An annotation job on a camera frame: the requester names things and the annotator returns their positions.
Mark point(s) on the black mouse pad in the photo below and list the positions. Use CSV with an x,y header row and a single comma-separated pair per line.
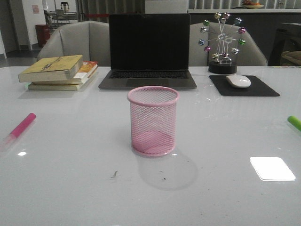
x,y
257,88

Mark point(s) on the pink mesh pen holder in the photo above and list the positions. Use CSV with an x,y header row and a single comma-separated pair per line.
x,y
153,119

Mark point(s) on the orange white middle book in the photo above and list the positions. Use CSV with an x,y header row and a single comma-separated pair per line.
x,y
82,76

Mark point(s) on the grey left armchair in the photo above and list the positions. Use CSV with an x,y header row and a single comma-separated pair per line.
x,y
89,39

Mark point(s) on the white computer mouse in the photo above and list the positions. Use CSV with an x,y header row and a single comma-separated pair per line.
x,y
238,81

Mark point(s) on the red trash bin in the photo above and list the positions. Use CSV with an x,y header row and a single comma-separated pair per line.
x,y
43,34

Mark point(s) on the grey laptop black screen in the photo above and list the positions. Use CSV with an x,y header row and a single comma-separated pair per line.
x,y
149,50

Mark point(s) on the ferris wheel desk ornament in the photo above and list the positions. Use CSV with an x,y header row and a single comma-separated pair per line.
x,y
224,44

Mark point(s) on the green highlighter pen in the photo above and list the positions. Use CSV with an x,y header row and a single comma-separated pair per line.
x,y
295,122

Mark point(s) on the pink highlighter pen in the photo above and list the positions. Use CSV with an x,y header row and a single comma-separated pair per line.
x,y
7,142

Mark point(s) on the yellow top book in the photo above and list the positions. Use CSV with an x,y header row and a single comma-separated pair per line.
x,y
52,69

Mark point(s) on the grey right armchair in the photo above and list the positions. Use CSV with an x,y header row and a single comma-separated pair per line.
x,y
242,50

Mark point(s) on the grey armchair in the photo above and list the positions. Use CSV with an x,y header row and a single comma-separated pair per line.
x,y
89,39
242,50

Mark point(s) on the fruit bowl on counter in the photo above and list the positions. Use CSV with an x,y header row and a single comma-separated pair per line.
x,y
250,4

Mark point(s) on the pale bottom book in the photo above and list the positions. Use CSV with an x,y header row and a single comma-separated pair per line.
x,y
66,87

